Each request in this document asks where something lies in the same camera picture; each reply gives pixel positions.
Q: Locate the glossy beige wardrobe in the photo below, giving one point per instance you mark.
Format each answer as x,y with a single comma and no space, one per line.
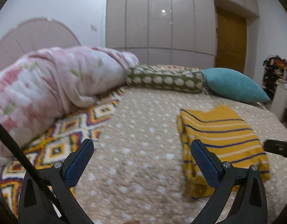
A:
162,18

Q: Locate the geometric patterned blanket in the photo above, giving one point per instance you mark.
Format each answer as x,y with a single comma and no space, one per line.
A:
64,135

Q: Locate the green hedgehog print pillow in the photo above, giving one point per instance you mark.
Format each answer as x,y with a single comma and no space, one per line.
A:
164,79

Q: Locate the beige dotted bedspread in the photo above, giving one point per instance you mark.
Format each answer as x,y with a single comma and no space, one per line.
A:
143,133

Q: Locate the pink floral duvet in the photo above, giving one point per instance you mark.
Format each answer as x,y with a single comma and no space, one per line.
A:
52,79

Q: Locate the wall switch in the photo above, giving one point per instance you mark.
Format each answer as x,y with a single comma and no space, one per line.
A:
94,28

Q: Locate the white shelf rack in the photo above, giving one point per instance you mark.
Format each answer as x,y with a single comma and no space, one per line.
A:
282,95

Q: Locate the yellow striped sweater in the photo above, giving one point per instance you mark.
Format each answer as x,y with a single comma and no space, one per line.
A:
218,135

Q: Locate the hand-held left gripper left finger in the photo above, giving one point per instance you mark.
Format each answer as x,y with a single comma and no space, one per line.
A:
79,165

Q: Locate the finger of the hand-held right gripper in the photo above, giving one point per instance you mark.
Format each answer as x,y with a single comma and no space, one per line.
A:
278,148

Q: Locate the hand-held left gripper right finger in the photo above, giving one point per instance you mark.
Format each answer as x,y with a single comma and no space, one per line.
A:
205,164

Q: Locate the wooden door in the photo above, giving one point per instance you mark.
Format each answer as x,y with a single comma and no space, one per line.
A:
231,42

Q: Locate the pink rounded headboard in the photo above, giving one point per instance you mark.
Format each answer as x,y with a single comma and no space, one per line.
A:
36,35

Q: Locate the pile of dark clothes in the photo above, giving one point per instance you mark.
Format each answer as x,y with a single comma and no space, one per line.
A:
275,63

